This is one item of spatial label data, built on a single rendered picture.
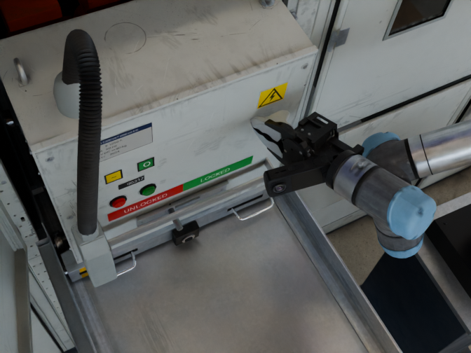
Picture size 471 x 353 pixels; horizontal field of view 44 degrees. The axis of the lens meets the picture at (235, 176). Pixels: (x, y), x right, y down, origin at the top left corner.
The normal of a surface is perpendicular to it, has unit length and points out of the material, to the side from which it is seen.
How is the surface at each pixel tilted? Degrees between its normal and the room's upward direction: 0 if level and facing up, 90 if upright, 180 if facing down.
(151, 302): 0
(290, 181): 79
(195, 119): 94
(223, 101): 94
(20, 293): 0
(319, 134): 15
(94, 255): 64
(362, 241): 0
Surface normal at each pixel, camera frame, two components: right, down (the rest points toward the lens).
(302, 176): 0.22, 0.72
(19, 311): 0.07, -0.52
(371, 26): 0.47, 0.77
